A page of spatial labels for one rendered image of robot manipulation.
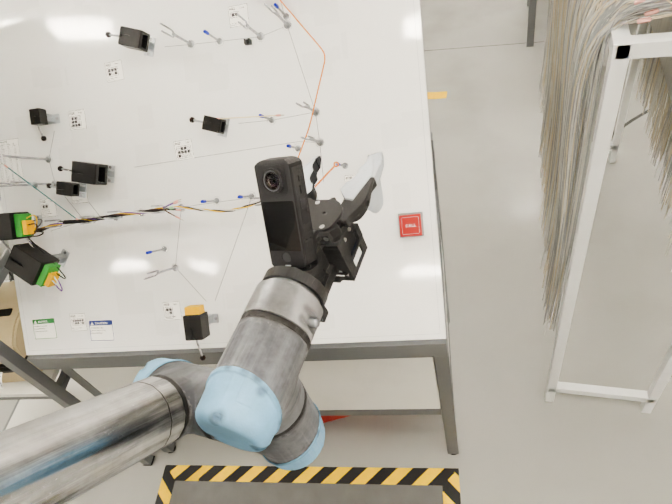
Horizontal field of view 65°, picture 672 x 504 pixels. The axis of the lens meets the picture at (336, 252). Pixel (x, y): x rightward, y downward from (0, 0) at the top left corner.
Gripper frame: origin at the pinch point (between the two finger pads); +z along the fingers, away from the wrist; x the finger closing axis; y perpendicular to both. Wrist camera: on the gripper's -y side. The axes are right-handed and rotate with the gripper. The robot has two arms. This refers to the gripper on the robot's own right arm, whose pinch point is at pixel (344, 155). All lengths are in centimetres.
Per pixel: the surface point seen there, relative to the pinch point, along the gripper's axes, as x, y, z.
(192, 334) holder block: -60, 52, 0
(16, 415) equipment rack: -184, 110, -17
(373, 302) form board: -21, 62, 20
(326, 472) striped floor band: -63, 151, 2
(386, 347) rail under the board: -19, 70, 13
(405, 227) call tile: -13, 47, 32
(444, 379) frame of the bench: -11, 97, 20
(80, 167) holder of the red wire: -85, 16, 22
